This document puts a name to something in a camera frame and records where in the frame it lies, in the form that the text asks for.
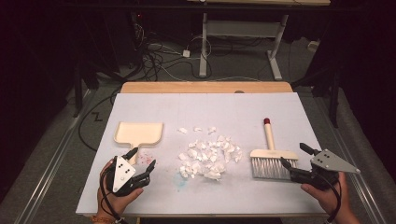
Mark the metal floor rail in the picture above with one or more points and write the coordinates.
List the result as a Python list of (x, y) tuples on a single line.
[(53, 165), (358, 183)]

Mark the wooden table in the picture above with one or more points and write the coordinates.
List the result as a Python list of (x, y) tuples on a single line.
[(186, 87)]

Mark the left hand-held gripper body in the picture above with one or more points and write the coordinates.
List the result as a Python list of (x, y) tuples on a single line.
[(124, 174)]

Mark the beige box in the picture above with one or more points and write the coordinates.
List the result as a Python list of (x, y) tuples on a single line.
[(313, 46)]

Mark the person's right hand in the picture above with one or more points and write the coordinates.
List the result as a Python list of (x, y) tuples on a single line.
[(333, 200)]

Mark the person's left hand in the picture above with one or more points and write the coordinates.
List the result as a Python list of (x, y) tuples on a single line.
[(109, 205)]

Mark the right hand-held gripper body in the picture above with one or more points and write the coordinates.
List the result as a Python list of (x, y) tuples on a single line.
[(330, 163)]

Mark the pile of white paper scraps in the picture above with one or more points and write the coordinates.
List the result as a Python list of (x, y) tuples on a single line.
[(207, 158)]

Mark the cream plastic dustpan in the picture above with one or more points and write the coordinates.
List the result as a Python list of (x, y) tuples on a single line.
[(138, 133)]

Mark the white metal desk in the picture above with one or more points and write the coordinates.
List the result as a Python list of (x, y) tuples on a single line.
[(243, 28)]

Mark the white power adapter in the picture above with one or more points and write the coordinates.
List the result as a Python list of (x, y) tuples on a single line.
[(186, 53)]

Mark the single white paper scrap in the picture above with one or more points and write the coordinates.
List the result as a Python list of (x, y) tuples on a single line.
[(212, 130), (197, 129), (182, 130)]

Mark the cream hand brush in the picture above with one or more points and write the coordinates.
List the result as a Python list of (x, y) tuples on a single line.
[(274, 154)]

